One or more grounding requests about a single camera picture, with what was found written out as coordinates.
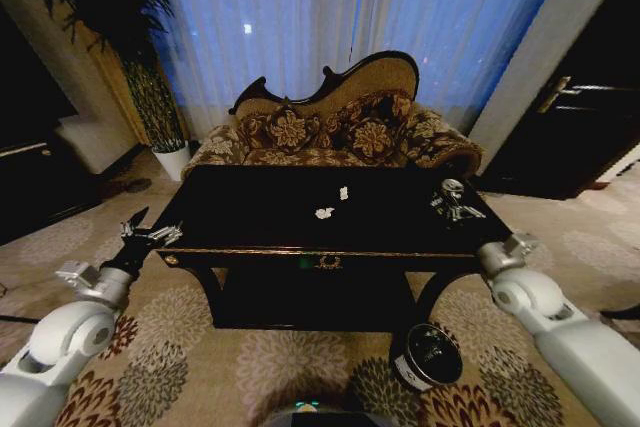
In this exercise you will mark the dark door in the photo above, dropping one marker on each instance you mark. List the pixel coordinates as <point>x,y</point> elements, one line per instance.
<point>590,147</point>

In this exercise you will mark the dark wooden coffee table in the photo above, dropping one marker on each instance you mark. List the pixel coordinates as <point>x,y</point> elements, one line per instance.
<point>300,217</point>

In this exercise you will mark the sheer white window curtain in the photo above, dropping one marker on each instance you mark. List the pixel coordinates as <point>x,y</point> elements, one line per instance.
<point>310,22</point>

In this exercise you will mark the white low bench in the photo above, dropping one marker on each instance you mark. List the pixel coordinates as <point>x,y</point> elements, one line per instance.
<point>95,142</point>

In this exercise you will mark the black round trash bin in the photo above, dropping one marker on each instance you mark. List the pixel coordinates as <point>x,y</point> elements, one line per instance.
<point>430,354</point>

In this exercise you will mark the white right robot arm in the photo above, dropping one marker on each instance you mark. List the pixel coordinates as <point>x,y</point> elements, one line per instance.
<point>575,337</point>

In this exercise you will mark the floral patterned rug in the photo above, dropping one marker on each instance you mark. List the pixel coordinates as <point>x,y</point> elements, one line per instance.
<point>280,367</point>

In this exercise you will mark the white plant pot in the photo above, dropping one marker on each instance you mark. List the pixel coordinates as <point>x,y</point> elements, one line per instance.
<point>172,159</point>

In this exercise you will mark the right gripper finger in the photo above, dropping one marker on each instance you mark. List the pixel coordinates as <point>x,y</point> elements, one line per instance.
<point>465,213</point>
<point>449,192</point>

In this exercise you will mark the wide crumpled white paper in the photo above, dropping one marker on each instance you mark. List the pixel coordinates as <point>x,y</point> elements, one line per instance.
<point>324,212</point>

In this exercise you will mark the floral carved-back sofa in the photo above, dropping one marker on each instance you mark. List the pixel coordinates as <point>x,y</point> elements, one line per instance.
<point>380,77</point>

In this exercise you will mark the golden side drape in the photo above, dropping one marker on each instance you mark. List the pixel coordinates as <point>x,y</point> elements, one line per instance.
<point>120,92</point>

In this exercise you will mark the floral square cushion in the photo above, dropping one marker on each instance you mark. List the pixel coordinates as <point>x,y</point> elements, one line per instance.
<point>289,129</point>
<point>377,132</point>

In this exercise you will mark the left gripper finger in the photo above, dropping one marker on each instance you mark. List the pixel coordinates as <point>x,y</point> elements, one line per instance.
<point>138,221</point>
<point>162,235</point>

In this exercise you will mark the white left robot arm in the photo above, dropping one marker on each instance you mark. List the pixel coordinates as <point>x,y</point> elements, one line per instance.
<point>60,342</point>

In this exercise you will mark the brown slippers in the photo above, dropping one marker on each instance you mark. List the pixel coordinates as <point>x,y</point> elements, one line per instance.
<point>131,186</point>

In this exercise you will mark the dark wooden cabinet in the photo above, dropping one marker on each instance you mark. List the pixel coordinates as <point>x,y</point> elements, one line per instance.
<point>35,182</point>

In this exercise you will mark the small crumpled white paper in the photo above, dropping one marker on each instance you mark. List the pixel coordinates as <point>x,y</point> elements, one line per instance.
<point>343,193</point>

